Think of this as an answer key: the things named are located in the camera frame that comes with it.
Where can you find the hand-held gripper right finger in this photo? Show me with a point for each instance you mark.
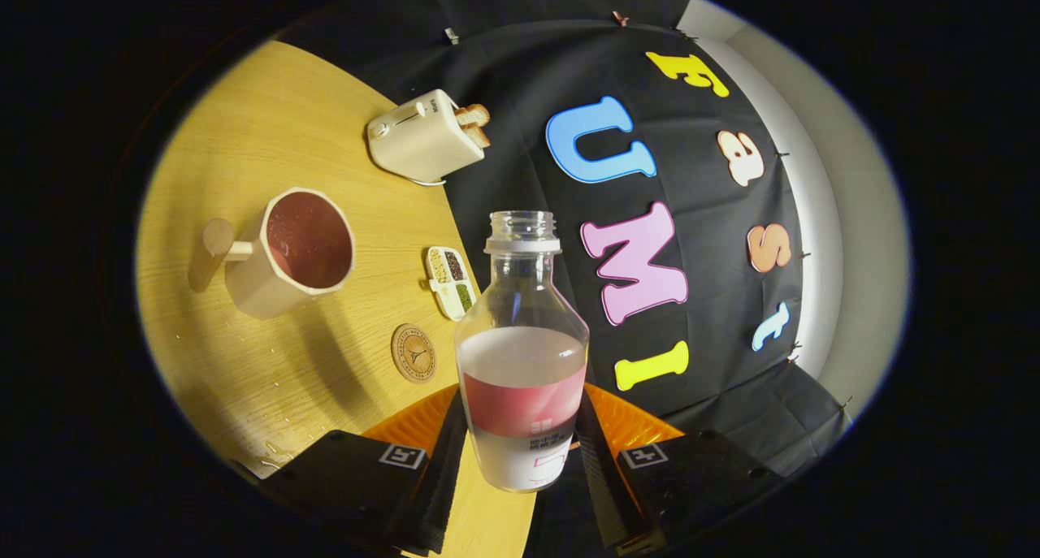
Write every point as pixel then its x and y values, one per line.
pixel 605 493

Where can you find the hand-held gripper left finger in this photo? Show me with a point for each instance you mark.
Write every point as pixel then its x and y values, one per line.
pixel 443 493

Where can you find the round wooden coaster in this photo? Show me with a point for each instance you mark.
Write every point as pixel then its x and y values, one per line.
pixel 413 353

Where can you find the clear juice bottle red label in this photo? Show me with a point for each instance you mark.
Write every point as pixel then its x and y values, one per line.
pixel 520 363

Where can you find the black backdrop cloth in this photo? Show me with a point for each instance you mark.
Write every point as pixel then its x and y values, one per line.
pixel 715 330

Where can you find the wooden table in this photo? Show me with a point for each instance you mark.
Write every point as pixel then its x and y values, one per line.
pixel 268 379

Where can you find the white divided snack tray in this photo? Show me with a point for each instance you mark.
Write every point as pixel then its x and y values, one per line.
pixel 451 282

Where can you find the cream toaster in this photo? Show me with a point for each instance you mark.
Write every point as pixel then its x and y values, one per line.
pixel 414 140

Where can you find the toast slice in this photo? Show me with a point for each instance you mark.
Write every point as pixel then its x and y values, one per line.
pixel 478 136
pixel 474 115

